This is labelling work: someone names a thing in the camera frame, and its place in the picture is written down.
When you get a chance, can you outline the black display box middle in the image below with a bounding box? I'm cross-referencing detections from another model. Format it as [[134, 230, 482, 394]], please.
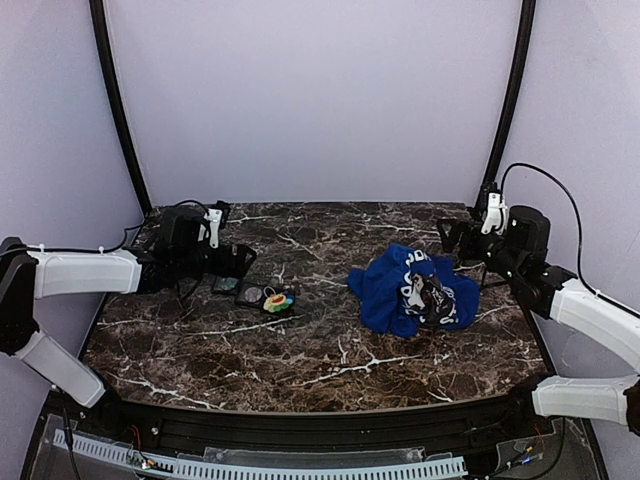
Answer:
[[234, 282, 267, 309]]

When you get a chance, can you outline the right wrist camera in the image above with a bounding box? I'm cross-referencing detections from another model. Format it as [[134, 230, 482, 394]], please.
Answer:
[[480, 187, 551, 261]]

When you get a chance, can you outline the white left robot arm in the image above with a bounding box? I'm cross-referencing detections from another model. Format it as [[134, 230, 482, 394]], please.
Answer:
[[1, 237, 257, 409]]

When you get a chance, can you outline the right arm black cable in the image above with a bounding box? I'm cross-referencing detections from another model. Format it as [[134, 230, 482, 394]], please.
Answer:
[[499, 162, 601, 296]]

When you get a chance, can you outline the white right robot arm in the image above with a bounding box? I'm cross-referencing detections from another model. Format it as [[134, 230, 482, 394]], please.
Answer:
[[437, 211, 639, 433]]

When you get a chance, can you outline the blue printed t-shirt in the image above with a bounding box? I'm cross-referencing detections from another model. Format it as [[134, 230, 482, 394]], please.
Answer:
[[347, 243, 480, 338]]

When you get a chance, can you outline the white slotted cable duct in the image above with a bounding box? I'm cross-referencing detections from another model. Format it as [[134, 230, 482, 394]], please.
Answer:
[[73, 435, 468, 480]]

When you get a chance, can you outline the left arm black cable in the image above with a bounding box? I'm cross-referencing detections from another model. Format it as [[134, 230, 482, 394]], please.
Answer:
[[0, 199, 209, 259]]

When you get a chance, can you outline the black front aluminium rail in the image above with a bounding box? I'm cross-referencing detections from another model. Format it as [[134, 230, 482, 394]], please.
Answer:
[[122, 397, 522, 452]]

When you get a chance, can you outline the black frame post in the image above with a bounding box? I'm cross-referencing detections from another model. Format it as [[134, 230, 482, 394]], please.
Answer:
[[475, 0, 537, 207], [88, 0, 153, 216]]

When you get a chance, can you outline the black display box far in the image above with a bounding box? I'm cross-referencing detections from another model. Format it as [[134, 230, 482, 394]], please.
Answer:
[[211, 276, 241, 296]]

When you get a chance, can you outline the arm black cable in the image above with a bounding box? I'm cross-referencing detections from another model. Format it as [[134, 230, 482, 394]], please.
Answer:
[[499, 162, 601, 296], [0, 199, 209, 259]]

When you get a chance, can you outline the right black frame post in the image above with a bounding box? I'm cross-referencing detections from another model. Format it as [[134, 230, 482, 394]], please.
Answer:
[[475, 0, 537, 207]]

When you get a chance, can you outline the left black frame post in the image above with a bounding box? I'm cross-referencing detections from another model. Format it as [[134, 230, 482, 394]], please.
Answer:
[[88, 0, 153, 216]]

